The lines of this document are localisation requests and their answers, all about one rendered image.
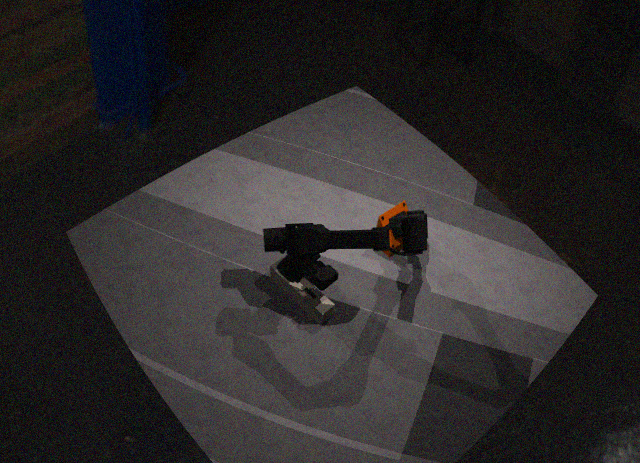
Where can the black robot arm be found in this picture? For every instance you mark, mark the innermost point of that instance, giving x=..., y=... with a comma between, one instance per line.
x=304, y=240

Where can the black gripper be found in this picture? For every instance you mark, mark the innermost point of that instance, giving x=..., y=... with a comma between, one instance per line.
x=320, y=274

